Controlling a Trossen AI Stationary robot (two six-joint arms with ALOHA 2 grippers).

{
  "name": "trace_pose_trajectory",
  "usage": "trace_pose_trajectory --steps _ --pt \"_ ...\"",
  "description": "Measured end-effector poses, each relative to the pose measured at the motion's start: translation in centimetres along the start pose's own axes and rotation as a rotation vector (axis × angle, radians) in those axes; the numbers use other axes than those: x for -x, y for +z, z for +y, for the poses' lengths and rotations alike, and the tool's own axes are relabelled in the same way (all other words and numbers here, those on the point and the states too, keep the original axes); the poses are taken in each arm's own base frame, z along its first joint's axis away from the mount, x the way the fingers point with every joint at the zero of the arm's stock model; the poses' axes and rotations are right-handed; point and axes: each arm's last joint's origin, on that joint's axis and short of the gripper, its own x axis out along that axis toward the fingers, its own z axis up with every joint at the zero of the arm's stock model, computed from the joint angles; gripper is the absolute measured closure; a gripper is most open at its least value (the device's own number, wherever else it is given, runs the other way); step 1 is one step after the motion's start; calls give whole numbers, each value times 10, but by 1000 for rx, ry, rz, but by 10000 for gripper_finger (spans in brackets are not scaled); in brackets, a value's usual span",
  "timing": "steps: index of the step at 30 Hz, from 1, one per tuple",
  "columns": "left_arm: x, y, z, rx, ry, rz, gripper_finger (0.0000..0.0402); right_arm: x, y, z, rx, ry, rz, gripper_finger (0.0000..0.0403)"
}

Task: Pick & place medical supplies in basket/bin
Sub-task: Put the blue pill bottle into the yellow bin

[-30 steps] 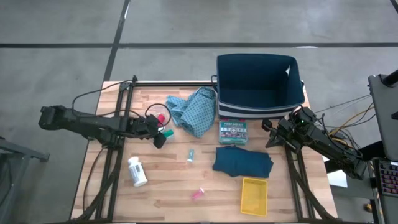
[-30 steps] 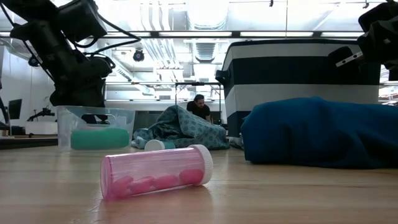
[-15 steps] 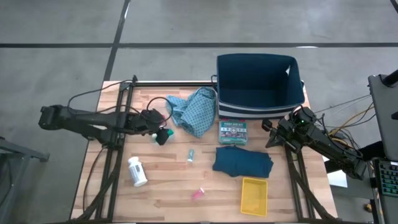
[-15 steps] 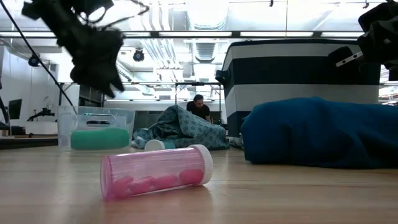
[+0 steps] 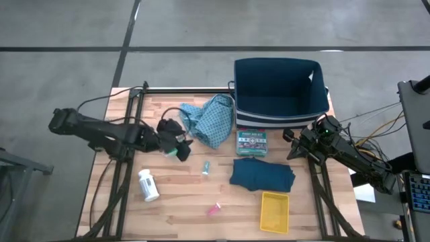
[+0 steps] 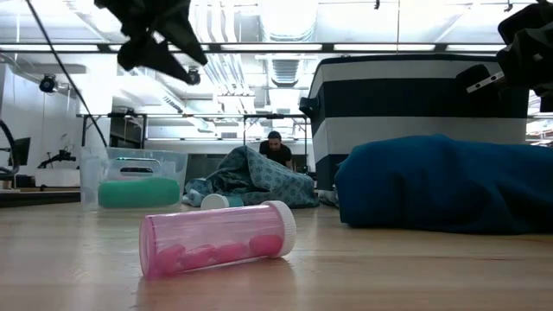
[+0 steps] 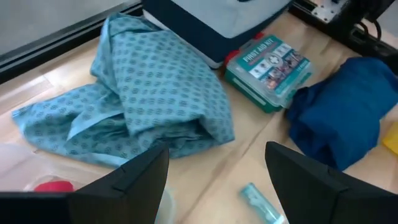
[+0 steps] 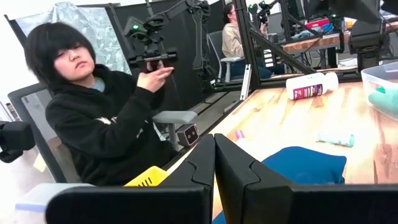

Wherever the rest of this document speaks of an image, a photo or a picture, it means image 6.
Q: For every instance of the white ceiling air duct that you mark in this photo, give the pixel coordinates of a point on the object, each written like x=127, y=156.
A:
x=287, y=21

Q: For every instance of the black ceiling spotlight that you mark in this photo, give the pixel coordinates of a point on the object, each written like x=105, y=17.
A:
x=47, y=84
x=195, y=79

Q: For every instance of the black metal table frame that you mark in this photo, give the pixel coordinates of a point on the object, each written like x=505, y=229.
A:
x=39, y=198

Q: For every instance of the pink pill vial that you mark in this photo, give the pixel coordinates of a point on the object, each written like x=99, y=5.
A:
x=207, y=237

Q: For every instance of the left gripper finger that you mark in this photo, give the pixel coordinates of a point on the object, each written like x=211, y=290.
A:
x=183, y=39
x=147, y=54

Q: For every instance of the teal vial with white cap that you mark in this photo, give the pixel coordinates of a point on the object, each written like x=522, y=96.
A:
x=214, y=202

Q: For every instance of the black framed table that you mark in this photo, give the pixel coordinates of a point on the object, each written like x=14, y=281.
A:
x=125, y=116

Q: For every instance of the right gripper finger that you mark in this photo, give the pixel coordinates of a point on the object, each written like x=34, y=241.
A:
x=531, y=60
x=473, y=103

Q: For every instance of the person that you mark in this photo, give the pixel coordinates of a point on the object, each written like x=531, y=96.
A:
x=276, y=151

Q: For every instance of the teal patterned cloth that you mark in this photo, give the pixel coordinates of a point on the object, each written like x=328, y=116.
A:
x=259, y=181

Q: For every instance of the navy white striped fabric basket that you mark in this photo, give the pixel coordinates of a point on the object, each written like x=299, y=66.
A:
x=389, y=129

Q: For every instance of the ceiling air vent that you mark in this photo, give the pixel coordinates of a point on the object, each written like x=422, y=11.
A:
x=285, y=71

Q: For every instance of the clear plastic bin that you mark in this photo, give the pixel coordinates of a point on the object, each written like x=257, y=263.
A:
x=173, y=164

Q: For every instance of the green bandage roll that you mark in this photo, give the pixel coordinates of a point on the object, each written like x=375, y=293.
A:
x=138, y=193

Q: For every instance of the black computer monitor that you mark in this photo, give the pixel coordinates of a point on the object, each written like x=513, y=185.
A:
x=21, y=151

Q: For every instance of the dark blue cloth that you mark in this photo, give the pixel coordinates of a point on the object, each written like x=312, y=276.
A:
x=432, y=185

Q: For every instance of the long ceiling light rail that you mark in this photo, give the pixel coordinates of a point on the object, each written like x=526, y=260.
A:
x=268, y=46

